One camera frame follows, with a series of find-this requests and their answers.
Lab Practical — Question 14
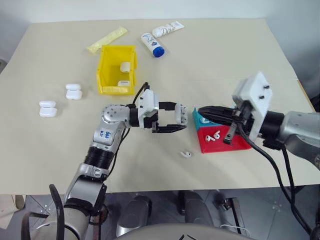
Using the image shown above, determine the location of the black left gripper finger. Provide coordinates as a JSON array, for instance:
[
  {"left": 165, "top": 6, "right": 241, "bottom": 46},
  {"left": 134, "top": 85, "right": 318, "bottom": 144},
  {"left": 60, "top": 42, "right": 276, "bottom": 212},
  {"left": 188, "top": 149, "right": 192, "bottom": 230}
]
[
  {"left": 155, "top": 121, "right": 189, "bottom": 134},
  {"left": 158, "top": 100, "right": 187, "bottom": 113}
]

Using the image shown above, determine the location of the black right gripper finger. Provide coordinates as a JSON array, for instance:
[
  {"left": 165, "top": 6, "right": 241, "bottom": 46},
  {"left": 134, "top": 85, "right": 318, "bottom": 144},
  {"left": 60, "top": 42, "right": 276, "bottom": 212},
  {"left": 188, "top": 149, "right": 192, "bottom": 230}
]
[
  {"left": 202, "top": 113, "right": 236, "bottom": 125},
  {"left": 199, "top": 105, "right": 236, "bottom": 116}
]

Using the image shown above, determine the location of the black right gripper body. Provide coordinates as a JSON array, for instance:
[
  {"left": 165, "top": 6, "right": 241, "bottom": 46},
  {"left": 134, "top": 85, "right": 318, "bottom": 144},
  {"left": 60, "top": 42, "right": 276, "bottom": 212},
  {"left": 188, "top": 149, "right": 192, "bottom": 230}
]
[{"left": 223, "top": 100, "right": 255, "bottom": 146}]

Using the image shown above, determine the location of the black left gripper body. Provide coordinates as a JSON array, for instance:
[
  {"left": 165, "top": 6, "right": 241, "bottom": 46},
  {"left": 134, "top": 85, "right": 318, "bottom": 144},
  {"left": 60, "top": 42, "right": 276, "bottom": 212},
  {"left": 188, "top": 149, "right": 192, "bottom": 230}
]
[{"left": 150, "top": 110, "right": 161, "bottom": 134}]

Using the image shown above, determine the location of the yellow plastic bin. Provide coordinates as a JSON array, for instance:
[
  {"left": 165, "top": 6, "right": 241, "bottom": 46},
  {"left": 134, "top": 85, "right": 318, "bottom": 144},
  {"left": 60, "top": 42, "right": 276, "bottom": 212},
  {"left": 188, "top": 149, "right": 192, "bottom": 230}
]
[{"left": 96, "top": 44, "right": 138, "bottom": 95}]

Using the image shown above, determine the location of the teal earbud holder block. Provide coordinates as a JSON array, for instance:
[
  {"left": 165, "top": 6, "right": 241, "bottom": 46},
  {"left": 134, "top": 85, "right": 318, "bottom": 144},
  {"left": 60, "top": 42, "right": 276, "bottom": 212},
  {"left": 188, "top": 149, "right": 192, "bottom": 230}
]
[{"left": 191, "top": 107, "right": 226, "bottom": 131}]

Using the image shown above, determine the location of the red earbud holder block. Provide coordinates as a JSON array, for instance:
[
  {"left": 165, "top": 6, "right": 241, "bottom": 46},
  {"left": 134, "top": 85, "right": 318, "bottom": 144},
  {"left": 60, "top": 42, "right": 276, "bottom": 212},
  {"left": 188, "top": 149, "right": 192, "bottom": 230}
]
[{"left": 196, "top": 123, "right": 253, "bottom": 154}]

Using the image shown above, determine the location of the white bottle blue cap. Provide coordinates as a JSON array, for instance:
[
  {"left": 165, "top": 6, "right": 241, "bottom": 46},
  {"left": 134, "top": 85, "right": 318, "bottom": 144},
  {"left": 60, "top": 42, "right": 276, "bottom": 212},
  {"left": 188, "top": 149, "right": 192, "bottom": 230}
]
[{"left": 140, "top": 32, "right": 166, "bottom": 59}]

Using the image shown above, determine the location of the white Dove tube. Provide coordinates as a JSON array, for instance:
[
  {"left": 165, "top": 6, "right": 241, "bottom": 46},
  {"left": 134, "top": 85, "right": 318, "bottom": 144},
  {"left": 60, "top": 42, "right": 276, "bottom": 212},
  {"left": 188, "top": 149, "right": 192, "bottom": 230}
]
[{"left": 152, "top": 20, "right": 185, "bottom": 39}]

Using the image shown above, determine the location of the grey rounded shape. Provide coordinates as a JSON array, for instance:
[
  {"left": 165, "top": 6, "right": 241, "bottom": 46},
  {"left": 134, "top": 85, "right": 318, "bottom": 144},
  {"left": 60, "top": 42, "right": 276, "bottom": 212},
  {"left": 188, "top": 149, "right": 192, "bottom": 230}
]
[{"left": 123, "top": 194, "right": 153, "bottom": 238}]

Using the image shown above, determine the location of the yellow sachet pack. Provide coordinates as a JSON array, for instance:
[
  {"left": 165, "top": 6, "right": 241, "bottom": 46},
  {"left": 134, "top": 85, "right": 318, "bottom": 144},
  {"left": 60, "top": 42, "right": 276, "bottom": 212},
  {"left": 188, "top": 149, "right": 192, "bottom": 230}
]
[{"left": 85, "top": 26, "right": 128, "bottom": 55}]

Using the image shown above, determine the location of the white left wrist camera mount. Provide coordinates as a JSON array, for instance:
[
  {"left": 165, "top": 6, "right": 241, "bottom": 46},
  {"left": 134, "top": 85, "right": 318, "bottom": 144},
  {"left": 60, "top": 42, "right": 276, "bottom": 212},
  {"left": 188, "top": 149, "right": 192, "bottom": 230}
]
[{"left": 136, "top": 89, "right": 160, "bottom": 129}]

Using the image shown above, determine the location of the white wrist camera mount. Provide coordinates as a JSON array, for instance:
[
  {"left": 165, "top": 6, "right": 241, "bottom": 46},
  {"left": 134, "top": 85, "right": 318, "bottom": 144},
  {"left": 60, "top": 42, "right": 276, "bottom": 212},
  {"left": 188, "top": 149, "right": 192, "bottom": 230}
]
[
  {"left": 231, "top": 71, "right": 274, "bottom": 140},
  {"left": 136, "top": 89, "right": 160, "bottom": 129}
]

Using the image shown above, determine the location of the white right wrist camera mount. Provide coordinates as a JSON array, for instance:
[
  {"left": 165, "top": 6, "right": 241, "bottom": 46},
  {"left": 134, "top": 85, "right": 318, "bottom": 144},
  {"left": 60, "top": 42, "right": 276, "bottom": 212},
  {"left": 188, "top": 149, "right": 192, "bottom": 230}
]
[{"left": 231, "top": 71, "right": 274, "bottom": 140}]

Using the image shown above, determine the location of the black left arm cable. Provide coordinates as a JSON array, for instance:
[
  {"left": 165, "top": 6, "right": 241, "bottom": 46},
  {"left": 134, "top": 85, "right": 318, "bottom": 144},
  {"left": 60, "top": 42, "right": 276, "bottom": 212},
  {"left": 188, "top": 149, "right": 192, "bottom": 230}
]
[{"left": 99, "top": 81, "right": 151, "bottom": 183}]

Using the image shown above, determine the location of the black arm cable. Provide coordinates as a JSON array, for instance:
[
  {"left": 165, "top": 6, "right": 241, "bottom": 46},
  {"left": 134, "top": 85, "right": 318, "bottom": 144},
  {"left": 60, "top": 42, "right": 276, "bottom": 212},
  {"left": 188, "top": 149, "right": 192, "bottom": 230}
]
[
  {"left": 99, "top": 81, "right": 151, "bottom": 183},
  {"left": 281, "top": 146, "right": 305, "bottom": 220},
  {"left": 237, "top": 119, "right": 317, "bottom": 238}
]

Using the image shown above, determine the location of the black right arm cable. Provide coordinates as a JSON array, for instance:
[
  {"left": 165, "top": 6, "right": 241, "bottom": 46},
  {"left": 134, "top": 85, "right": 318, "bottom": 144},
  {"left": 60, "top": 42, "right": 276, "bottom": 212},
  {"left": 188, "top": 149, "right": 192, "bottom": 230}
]
[
  {"left": 281, "top": 146, "right": 305, "bottom": 220},
  {"left": 237, "top": 119, "right": 317, "bottom": 238}
]

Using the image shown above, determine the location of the rusty metal table frame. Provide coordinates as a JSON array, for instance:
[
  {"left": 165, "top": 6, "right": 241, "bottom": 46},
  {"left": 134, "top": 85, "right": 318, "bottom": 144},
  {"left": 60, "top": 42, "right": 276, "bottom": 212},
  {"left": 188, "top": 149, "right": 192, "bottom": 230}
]
[{"left": 219, "top": 197, "right": 247, "bottom": 236}]

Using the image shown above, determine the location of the thin white floor cable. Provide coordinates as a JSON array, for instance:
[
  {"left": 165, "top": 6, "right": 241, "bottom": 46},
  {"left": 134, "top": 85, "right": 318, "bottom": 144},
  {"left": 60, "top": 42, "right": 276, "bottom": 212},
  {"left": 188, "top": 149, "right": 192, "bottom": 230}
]
[{"left": 219, "top": 223, "right": 251, "bottom": 236}]

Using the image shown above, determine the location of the thick black shoulder cable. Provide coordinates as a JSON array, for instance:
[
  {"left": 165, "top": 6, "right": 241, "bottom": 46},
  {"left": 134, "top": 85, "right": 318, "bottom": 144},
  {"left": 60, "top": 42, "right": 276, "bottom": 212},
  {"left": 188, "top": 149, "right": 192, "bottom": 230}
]
[{"left": 48, "top": 184, "right": 66, "bottom": 240}]

